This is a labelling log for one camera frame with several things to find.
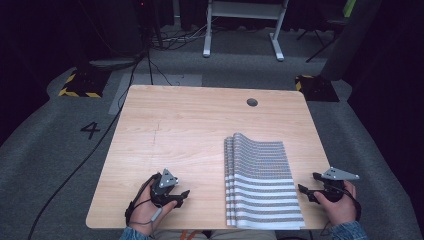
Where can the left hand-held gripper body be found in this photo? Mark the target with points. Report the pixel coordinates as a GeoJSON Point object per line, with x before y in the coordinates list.
{"type": "Point", "coordinates": [162, 190]}

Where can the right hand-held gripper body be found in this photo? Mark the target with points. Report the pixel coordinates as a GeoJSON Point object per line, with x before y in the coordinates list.
{"type": "Point", "coordinates": [333, 186]}

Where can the person's right hand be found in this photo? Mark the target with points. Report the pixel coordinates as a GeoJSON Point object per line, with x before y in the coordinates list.
{"type": "Point", "coordinates": [338, 210]}

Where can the person's left hand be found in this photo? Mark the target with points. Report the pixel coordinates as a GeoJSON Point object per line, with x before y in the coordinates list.
{"type": "Point", "coordinates": [143, 213]}

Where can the striped grey white towel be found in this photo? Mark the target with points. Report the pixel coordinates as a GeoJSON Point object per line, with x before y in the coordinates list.
{"type": "Point", "coordinates": [263, 186]}

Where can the black yellow striped stand base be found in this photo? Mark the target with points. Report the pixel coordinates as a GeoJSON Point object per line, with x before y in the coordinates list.
{"type": "Point", "coordinates": [316, 88]}
{"type": "Point", "coordinates": [85, 85]}

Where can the round dark table grommet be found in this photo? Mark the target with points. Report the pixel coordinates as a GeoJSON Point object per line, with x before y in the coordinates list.
{"type": "Point", "coordinates": [252, 102]}

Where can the black tripod stand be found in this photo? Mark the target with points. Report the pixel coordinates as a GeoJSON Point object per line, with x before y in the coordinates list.
{"type": "Point", "coordinates": [318, 40]}

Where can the grey curtain column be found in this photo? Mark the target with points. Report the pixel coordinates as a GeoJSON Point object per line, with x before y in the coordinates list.
{"type": "Point", "coordinates": [350, 40]}

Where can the green strip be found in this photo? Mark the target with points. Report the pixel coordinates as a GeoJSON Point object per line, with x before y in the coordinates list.
{"type": "Point", "coordinates": [349, 7]}

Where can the white metal desk frame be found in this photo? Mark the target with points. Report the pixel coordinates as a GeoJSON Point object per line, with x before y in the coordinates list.
{"type": "Point", "coordinates": [245, 10]}

